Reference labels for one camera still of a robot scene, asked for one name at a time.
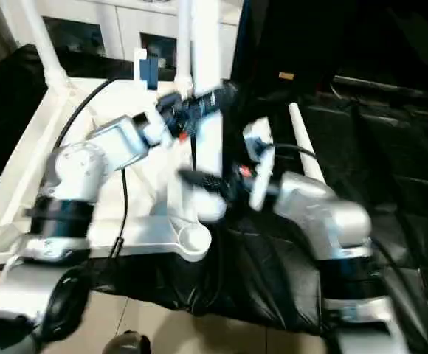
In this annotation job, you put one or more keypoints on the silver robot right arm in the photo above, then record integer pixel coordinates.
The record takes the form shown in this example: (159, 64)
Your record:
(325, 221)

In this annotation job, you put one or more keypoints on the white plastic table leg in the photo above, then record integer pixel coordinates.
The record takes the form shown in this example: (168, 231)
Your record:
(306, 147)
(208, 140)
(44, 44)
(184, 44)

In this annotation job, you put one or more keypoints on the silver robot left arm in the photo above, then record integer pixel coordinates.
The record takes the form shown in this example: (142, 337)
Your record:
(88, 162)

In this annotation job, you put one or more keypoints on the white plastic table top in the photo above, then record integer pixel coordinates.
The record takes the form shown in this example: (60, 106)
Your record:
(44, 169)

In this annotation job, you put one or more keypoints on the small brown cardboard piece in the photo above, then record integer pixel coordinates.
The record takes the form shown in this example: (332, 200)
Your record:
(286, 75)

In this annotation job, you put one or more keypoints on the black plastic mat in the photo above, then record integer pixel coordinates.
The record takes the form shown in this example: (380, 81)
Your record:
(391, 169)

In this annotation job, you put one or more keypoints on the white glass-door cabinet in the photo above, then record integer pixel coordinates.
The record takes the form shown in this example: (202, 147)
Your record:
(111, 29)

